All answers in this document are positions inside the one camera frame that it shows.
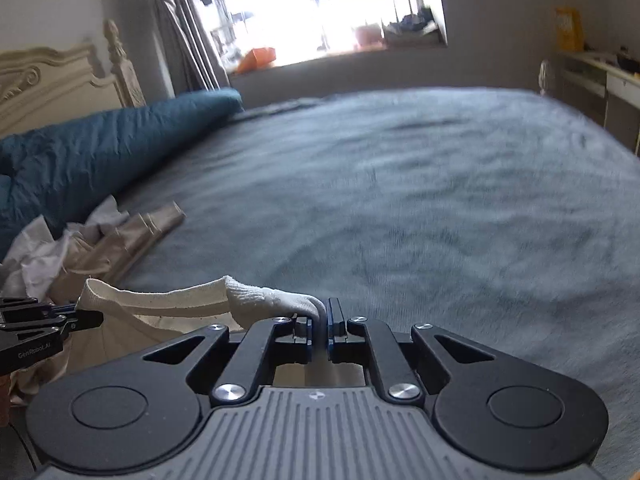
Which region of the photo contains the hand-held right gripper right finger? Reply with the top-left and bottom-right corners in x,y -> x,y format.
326,297 -> 496,406

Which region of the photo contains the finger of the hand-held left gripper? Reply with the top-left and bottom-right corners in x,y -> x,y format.
0,297 -> 104,334

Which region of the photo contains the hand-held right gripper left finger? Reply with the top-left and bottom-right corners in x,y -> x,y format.
141,311 -> 316,407

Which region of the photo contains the white sweatshirt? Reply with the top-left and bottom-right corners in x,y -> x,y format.
65,275 -> 327,376

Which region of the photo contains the white crumpled shirt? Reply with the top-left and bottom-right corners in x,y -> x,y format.
0,195 -> 132,303

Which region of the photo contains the grey bed blanket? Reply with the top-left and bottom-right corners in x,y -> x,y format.
115,87 -> 640,480

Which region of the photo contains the teal duvet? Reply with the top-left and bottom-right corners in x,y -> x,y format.
0,87 -> 246,256

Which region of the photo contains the cream carved headboard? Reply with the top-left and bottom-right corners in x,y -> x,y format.
0,19 -> 147,138

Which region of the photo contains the orange item on windowsill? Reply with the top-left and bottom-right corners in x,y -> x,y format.
235,47 -> 279,74

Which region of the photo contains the pink pot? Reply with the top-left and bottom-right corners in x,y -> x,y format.
352,24 -> 386,49

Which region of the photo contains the grey curtain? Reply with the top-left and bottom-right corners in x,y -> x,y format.
145,0 -> 232,97

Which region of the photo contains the pile of things on windowsill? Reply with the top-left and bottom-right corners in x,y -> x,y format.
382,6 -> 447,45

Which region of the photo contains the window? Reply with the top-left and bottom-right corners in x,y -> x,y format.
200,0 -> 443,68

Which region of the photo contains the white desk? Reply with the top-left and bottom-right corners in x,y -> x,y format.
557,49 -> 640,157

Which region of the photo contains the yellow bag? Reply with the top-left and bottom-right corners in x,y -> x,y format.
554,6 -> 586,53

